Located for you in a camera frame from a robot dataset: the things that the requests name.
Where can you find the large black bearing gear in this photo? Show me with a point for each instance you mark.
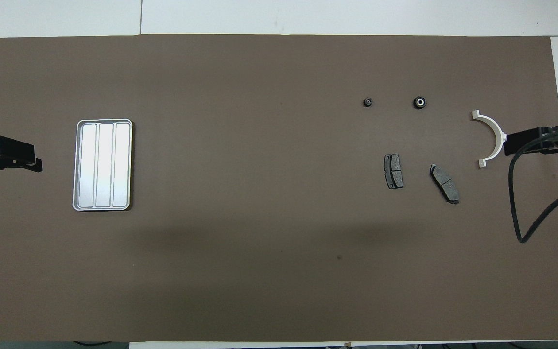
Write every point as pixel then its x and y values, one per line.
pixel 420 102

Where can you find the small black bearing gear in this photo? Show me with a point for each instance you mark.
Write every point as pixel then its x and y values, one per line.
pixel 367 102

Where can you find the silver ribbed metal tray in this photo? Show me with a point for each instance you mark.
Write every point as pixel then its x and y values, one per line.
pixel 102 165

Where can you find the angled dark grey brake pad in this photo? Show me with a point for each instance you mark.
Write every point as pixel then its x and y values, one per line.
pixel 444 184

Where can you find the rectangular dark grey brake pad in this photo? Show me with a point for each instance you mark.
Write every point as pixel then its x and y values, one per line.
pixel 394 172

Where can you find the brown paper table mat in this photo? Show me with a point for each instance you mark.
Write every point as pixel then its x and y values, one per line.
pixel 279 145

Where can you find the white semicircular plastic bracket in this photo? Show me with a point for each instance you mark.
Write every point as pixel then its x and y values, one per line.
pixel 495 128

